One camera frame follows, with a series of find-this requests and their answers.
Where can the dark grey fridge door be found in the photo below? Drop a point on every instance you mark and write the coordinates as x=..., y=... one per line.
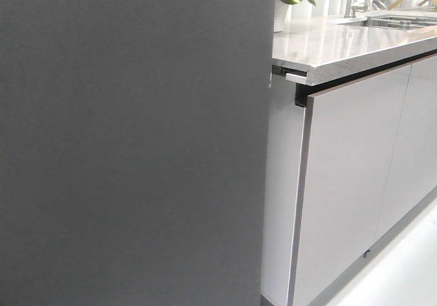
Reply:
x=133, y=151

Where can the grey left cabinet door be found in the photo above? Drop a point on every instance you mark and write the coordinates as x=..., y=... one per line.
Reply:
x=349, y=136

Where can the grey cabinet door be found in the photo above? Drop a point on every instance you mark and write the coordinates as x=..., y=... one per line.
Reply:
x=349, y=136
x=412, y=173

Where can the grey right cabinet door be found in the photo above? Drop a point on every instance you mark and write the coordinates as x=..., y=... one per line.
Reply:
x=412, y=173

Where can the grey cabinet side panel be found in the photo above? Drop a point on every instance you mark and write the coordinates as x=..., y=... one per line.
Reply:
x=285, y=129

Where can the grey stone countertop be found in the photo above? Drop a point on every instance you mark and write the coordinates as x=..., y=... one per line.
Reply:
x=322, y=49

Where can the white ribbed plant pot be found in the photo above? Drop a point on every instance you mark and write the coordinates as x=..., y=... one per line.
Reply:
x=280, y=14

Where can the steel sink faucet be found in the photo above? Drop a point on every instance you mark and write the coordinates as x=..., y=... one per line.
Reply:
x=353, y=6

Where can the steel sink basin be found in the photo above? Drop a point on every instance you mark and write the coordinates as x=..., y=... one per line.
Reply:
x=392, y=21

